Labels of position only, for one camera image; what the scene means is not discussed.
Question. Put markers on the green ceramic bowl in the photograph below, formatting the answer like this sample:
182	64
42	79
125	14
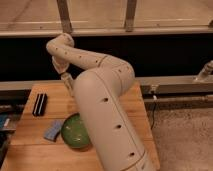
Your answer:
74	133

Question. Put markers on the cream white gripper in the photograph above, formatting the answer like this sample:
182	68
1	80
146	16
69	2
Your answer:
60	65

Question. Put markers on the metal window frame post left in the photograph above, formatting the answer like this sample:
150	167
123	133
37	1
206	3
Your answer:
64	16

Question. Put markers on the metal window frame post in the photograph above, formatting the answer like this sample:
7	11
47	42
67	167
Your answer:
64	16
130	15

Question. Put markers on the metal pipe fitting right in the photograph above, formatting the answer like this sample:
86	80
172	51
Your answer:
205	72

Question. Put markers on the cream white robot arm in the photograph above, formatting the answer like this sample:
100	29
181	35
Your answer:
97	81

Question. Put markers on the white bottle with label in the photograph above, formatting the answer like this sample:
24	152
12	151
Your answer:
68	82

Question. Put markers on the metal window frame post right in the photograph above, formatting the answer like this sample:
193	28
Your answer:
130	15

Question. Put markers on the black rectangular case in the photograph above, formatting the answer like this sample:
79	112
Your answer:
40	104

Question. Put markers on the blue sponge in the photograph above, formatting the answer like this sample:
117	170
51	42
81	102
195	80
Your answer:
53	130

